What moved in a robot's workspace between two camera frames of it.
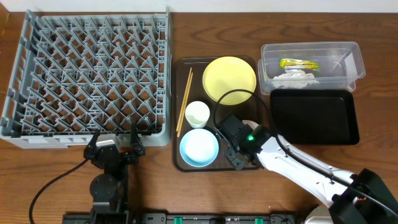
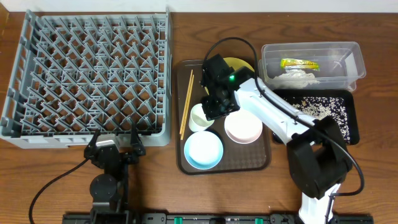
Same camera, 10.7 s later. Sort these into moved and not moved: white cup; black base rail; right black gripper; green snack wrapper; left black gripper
Moved: right black gripper; white cup
Not moved: black base rail; green snack wrapper; left black gripper
